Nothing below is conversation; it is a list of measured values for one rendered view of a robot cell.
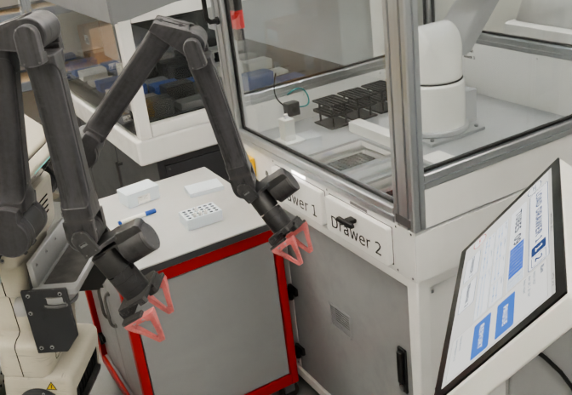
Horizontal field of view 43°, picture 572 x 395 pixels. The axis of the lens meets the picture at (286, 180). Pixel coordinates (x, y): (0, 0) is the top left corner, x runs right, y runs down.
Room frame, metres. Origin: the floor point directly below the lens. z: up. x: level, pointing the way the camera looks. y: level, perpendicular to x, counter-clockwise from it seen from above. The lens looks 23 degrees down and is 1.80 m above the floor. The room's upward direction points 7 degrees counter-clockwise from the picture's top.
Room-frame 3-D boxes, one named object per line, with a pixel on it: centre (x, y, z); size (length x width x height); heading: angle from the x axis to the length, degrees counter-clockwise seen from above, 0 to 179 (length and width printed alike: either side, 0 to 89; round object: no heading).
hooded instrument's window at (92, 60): (3.73, 0.47, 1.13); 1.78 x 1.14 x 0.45; 28
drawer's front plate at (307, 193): (2.06, -0.03, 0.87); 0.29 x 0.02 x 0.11; 28
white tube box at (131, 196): (2.43, 0.54, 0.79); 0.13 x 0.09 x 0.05; 123
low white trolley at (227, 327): (2.28, 0.43, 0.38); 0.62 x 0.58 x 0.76; 28
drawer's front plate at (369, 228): (1.78, -0.18, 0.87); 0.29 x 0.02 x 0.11; 28
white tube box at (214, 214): (2.19, 0.30, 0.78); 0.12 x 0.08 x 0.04; 115
